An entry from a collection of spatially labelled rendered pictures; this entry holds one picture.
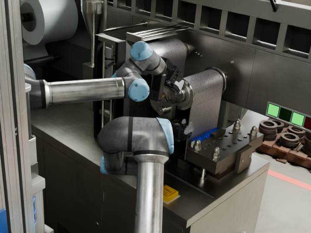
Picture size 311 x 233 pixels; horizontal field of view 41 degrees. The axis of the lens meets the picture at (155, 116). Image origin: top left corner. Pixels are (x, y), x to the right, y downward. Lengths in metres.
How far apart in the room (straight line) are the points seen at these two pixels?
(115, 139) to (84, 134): 0.90
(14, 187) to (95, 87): 0.48
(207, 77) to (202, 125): 0.22
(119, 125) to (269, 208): 2.23
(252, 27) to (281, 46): 0.16
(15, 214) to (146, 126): 0.47
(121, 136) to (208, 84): 0.72
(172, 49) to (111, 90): 0.69
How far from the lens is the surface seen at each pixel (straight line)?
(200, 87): 1.88
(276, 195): 3.57
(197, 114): 1.92
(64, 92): 1.41
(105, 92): 1.43
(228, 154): 1.88
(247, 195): 2.08
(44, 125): 2.33
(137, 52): 1.55
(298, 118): 1.96
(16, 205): 1.14
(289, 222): 3.32
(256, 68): 2.01
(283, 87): 1.96
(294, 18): 1.89
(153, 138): 1.32
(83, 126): 2.31
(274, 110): 2.00
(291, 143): 4.01
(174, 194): 1.76
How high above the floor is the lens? 1.95
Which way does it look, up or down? 25 degrees down
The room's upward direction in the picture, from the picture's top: 4 degrees clockwise
